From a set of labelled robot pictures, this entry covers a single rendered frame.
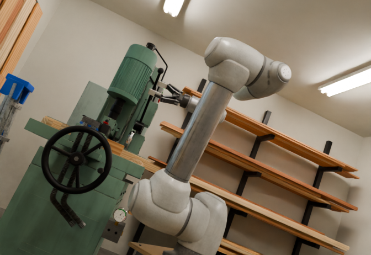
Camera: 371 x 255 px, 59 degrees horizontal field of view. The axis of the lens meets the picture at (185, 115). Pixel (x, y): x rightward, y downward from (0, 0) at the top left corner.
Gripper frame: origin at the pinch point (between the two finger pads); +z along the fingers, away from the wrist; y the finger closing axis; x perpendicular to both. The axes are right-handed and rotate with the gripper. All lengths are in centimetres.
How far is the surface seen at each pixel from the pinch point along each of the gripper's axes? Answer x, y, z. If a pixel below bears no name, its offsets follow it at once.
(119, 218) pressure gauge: -40, -54, -12
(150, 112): -23.6, 14.9, -2.7
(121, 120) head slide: -27.4, -0.1, 10.1
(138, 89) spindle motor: -6.0, 1.4, 7.4
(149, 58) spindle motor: 9.0, 12.0, 8.8
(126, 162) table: -26.8, -33.3, -4.1
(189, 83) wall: -92, 245, -21
